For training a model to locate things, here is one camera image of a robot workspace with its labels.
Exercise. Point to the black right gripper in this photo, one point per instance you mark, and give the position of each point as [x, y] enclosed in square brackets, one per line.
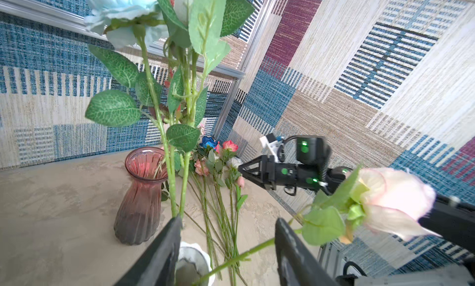
[268, 174]

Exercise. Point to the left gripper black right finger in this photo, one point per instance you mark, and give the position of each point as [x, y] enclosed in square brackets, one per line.
[296, 265]

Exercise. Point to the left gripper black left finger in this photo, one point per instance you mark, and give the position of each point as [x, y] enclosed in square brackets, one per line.
[157, 265]

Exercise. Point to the white ribbed ceramic vase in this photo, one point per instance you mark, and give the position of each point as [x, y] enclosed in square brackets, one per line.
[193, 263]

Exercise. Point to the large blush pink rose stem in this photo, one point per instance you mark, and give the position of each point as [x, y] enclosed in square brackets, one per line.
[383, 199]

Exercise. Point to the white and pale blue rose stem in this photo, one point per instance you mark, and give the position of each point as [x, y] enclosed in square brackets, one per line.
[163, 51]

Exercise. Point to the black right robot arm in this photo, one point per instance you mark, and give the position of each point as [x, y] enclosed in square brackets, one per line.
[452, 223]

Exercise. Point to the red ribbed glass vase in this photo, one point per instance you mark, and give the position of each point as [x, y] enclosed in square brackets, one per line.
[138, 217]

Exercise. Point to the dark pink rose stem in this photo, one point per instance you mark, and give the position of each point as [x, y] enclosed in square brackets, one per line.
[230, 146]

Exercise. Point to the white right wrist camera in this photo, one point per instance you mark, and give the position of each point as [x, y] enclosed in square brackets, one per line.
[275, 144]

